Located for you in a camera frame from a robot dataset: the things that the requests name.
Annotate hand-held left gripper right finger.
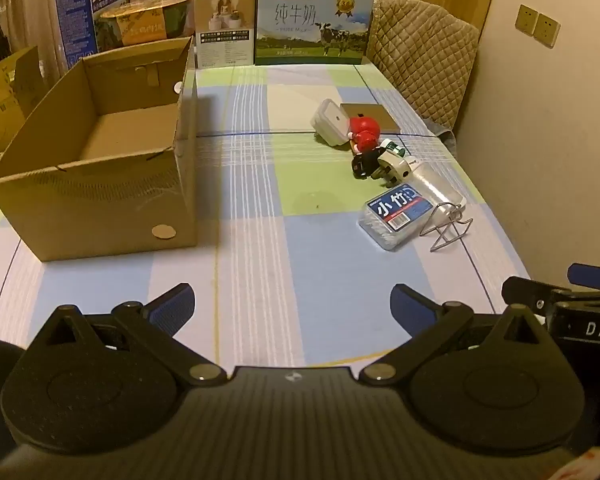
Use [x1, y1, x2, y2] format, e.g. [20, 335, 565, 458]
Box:
[360, 284, 560, 385]

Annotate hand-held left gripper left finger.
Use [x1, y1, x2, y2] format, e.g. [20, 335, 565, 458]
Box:
[27, 283, 228, 386]

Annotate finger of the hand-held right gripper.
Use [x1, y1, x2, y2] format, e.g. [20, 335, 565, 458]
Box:
[567, 262, 600, 287]
[501, 276, 561, 313]

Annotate cardboard box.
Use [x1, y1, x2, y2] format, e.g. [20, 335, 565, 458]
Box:
[0, 36, 199, 262]

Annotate cream plug adapter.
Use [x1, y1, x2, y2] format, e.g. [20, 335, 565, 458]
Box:
[372, 150, 421, 181]

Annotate red figurine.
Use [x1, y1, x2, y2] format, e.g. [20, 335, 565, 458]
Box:
[347, 116, 382, 153]

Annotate gold router box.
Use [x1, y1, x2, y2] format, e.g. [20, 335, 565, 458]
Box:
[340, 103, 401, 134]

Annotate clear box blue label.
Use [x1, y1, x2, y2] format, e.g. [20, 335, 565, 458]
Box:
[358, 187, 438, 251]

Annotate clear plastic tube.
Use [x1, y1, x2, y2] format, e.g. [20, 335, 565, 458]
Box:
[407, 160, 468, 216]

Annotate checked tablecloth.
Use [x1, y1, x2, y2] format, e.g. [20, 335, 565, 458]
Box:
[0, 62, 531, 366]

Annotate white square container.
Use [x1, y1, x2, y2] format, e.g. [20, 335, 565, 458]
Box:
[310, 99, 353, 148]

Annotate quilted beige chair cover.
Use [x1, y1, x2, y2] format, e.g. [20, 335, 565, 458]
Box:
[367, 0, 481, 131]

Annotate stacked cardboard boxes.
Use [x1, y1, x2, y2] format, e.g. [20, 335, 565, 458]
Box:
[0, 46, 46, 158]

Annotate white product box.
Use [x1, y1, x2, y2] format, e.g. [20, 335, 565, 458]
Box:
[194, 0, 257, 69]

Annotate instant noodle bowl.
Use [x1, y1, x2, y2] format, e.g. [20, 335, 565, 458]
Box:
[94, 0, 193, 51]

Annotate cow print milk box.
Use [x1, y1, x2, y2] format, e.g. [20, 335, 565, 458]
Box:
[251, 0, 374, 66]

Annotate blue milk carton box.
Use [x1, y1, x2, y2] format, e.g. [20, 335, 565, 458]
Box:
[54, 0, 131, 72]

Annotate metal wire stand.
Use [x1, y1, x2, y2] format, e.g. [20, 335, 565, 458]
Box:
[419, 201, 474, 251]

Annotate gold wall socket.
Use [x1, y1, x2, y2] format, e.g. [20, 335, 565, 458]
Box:
[515, 4, 540, 36]
[535, 12, 562, 48]

